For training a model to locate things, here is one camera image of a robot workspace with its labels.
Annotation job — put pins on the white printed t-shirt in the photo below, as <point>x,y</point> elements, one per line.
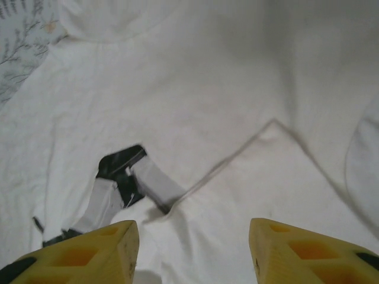
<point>207,88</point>

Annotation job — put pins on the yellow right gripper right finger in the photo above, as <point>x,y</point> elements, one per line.
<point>311,254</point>

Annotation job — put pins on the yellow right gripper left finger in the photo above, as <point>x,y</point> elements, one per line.
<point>74,257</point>

